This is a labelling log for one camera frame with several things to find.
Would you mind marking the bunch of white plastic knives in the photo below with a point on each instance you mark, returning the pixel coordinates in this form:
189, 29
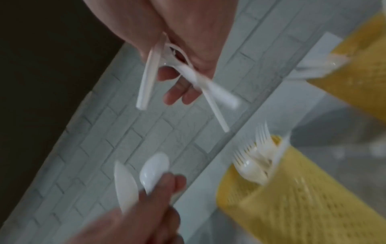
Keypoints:
316, 64

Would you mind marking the yellow perforated plastic basket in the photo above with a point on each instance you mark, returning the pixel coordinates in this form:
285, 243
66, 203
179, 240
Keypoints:
301, 209
359, 71

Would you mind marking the person's right hand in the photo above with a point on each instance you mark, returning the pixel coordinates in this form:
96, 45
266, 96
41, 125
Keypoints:
187, 26

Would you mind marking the person's left hand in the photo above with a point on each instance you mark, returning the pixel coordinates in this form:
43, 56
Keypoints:
135, 226

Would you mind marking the white plastic spoon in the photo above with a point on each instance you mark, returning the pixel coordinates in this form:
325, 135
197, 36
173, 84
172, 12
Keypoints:
124, 188
153, 170

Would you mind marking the bunch of white plastic forks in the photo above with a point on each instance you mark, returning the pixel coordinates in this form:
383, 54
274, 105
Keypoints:
259, 162

